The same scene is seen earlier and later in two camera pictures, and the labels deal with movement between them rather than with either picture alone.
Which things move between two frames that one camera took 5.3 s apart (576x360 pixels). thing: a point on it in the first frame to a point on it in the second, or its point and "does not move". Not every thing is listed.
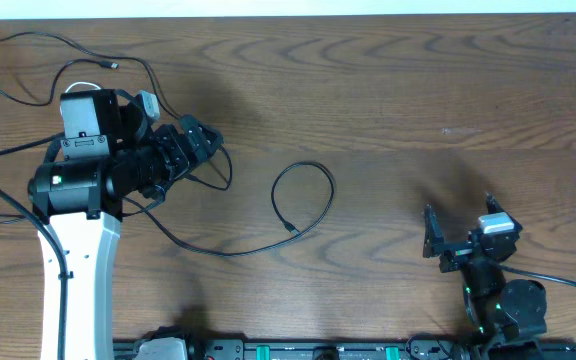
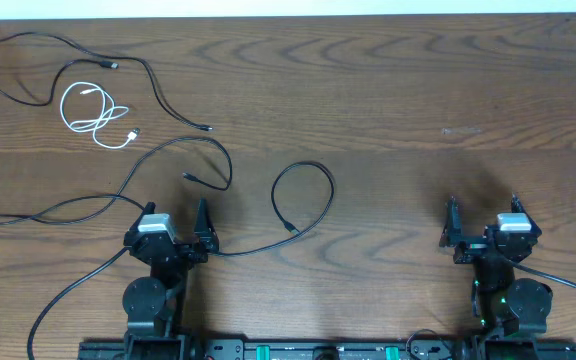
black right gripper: x=434 y=246 to x=452 y=236
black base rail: x=430 y=347 does not move
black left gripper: x=181 y=158 to x=206 y=232
